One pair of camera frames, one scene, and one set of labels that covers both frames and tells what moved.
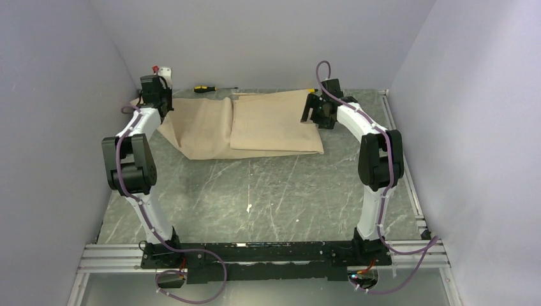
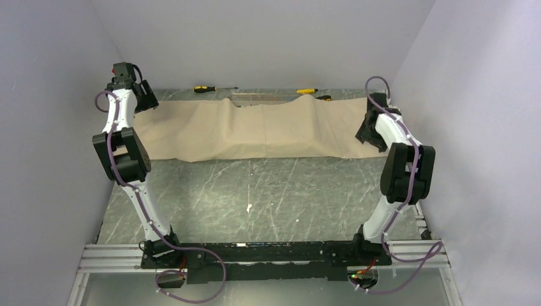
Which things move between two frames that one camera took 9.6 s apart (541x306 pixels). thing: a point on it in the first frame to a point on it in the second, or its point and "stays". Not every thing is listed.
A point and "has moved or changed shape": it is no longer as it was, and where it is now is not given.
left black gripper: [167, 88] to [150, 101]
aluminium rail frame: [427, 255] stays
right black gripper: [314, 101] to [363, 134]
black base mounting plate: [240, 262] stays
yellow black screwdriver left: [201, 89] stays
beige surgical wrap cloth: [243, 124] has moved or changed shape
